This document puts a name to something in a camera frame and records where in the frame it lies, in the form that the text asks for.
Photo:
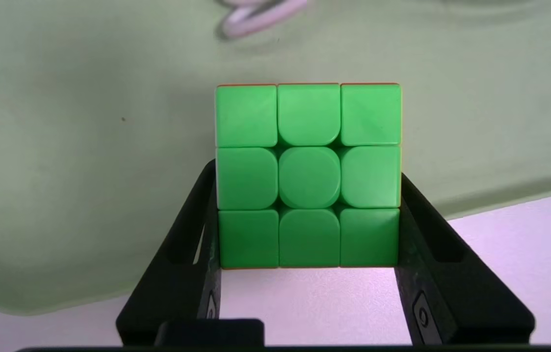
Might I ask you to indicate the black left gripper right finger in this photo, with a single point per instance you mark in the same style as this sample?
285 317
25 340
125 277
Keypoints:
456 288

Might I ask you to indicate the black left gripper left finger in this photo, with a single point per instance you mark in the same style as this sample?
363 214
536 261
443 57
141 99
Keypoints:
173 288

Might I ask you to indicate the green orange puzzle cube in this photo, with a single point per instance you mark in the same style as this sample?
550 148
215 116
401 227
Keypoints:
307 176

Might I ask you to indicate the light green plastic tray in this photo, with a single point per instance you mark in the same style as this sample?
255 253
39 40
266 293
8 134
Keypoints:
85 171

